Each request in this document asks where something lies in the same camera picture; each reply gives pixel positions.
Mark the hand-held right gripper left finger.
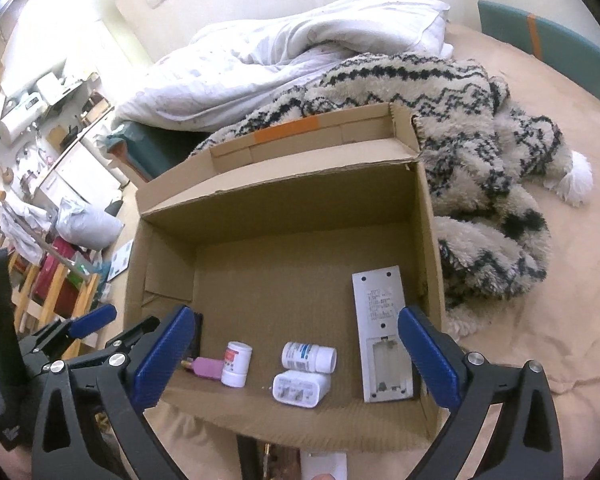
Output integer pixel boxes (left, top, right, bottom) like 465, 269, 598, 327
31, 305, 197, 480

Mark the cream black patterned blanket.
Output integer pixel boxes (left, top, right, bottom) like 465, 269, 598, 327
190, 52, 594, 337

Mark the white base cabinet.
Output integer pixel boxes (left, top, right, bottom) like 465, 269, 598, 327
34, 139, 127, 207

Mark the slim black device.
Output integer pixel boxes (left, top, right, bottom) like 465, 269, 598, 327
192, 312, 205, 357

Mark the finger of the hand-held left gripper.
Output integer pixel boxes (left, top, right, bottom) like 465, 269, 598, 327
17, 304, 119, 357
27, 316, 162, 369

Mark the hanging white cloth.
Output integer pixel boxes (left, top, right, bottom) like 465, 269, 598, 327
0, 199, 52, 263

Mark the white pill bottle blue label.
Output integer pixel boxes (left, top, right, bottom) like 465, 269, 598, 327
281, 341, 338, 375

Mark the white remote control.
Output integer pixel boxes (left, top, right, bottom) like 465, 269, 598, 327
352, 266, 415, 404

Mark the teal mattress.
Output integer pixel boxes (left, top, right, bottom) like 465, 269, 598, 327
106, 119, 203, 182

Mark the white charger plug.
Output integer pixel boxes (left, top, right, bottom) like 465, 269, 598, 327
271, 370, 332, 408

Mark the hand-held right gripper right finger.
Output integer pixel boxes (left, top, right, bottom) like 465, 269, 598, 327
398, 305, 564, 480

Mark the teal cushion orange stripe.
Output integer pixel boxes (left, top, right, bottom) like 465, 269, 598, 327
477, 0, 600, 113

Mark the small white bottle red label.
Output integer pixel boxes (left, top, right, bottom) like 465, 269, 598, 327
220, 341, 254, 389

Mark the white duvet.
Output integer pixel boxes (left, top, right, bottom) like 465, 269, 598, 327
115, 0, 454, 134

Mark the pink lighter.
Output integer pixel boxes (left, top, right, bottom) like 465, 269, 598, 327
181, 356, 225, 380

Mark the white water heater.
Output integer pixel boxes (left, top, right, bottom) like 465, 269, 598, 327
0, 101, 47, 147

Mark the red storage bin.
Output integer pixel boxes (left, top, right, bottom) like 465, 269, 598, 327
34, 239, 77, 302

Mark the grey stuffed bag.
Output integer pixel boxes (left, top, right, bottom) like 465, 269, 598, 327
55, 196, 124, 252

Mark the yellow wooden rack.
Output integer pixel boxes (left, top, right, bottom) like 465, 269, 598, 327
0, 195, 103, 356

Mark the bathroom scale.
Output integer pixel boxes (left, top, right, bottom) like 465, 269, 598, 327
104, 239, 134, 282

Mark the bed with beige sheet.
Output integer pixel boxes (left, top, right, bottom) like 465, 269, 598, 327
95, 22, 600, 480

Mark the cardboard box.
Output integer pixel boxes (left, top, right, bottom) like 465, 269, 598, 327
124, 102, 449, 454

